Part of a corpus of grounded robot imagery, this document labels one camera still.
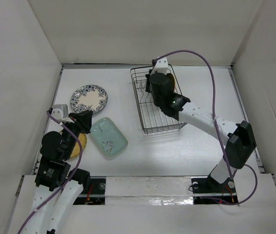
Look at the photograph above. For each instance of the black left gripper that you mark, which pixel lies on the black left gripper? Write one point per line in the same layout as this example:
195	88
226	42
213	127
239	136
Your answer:
83	120

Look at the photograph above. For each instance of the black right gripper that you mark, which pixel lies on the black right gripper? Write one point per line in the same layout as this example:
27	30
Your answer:
147	83

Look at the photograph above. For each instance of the yellow patterned round plate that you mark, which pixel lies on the yellow patterned round plate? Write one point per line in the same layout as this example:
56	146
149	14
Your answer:
172	80

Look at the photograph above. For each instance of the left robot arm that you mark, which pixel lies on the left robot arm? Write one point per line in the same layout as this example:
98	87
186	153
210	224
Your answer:
59	181

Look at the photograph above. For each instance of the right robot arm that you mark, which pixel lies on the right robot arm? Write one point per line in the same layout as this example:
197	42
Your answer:
237	138

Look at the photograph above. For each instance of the blue floral white plate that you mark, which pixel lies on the blue floral white plate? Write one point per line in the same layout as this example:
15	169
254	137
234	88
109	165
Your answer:
89	97

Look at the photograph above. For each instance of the yellow woven round plate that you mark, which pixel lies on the yellow woven round plate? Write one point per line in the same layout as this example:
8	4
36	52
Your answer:
69	147

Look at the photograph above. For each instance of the light green rectangular tray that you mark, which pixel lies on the light green rectangular tray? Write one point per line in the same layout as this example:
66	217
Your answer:
108	139

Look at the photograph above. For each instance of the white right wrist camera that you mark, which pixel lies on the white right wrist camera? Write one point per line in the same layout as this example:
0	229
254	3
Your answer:
159	66

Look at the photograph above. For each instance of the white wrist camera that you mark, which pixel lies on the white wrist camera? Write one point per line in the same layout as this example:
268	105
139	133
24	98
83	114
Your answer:
59	112
159	66

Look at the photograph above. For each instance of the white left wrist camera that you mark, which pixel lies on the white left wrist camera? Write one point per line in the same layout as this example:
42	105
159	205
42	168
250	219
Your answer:
59	112

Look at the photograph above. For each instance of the grey wire dish rack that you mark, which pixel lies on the grey wire dish rack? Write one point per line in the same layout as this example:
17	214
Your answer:
152	119

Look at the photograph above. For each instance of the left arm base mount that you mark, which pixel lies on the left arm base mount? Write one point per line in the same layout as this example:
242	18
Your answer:
97	186

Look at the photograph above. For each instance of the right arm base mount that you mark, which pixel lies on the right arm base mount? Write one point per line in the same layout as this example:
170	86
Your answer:
206	192

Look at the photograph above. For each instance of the metal front rail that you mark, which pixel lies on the metal front rail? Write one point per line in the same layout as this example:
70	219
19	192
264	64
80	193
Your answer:
187	193

